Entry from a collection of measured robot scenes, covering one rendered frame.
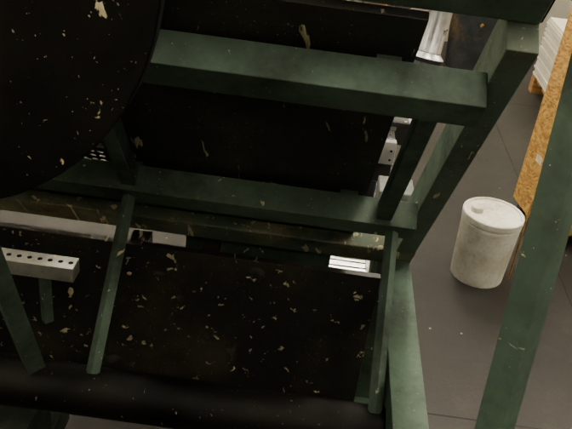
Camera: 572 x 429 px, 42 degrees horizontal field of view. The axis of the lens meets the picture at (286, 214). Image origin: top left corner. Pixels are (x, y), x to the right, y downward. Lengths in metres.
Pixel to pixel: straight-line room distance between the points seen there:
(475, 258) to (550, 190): 2.70
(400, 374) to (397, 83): 0.85
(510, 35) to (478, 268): 2.45
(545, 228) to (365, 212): 1.01
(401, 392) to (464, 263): 1.91
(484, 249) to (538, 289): 2.62
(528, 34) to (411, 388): 0.96
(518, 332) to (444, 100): 0.51
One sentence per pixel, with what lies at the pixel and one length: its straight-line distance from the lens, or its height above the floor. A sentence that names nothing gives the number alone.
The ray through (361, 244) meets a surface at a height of 0.85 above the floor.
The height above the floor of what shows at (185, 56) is 1.61.
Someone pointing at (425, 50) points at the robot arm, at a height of 1.31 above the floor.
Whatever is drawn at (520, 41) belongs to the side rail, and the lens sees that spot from 1.41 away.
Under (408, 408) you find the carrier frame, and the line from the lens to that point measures 1.91.
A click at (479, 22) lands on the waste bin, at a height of 0.47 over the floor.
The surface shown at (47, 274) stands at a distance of 1.88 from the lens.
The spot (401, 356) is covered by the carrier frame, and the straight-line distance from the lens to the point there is 2.05.
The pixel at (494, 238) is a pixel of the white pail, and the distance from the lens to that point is 3.67.
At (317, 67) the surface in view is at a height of 1.62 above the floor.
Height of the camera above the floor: 2.09
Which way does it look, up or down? 31 degrees down
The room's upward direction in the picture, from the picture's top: 7 degrees clockwise
